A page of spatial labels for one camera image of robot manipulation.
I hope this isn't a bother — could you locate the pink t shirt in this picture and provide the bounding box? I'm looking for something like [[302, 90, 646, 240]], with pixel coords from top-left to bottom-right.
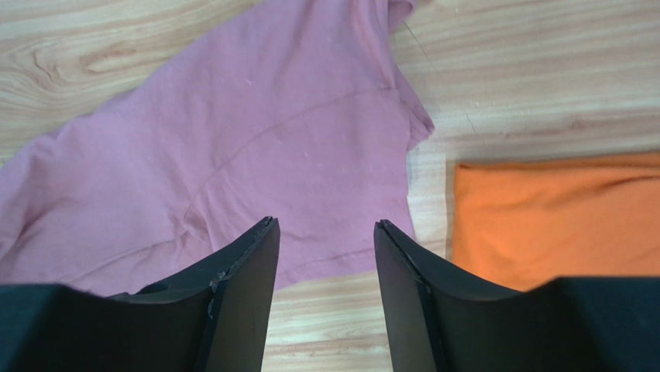
[[1, 1, 435, 295]]

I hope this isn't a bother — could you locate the folded orange t shirt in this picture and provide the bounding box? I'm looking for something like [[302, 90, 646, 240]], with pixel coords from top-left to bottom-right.
[[452, 152, 659, 291]]

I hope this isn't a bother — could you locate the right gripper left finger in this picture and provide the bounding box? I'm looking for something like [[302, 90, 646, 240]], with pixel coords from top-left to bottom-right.
[[108, 217, 280, 371]]

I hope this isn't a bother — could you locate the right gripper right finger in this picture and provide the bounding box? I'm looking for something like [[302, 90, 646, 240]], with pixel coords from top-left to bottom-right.
[[373, 219, 516, 371]]

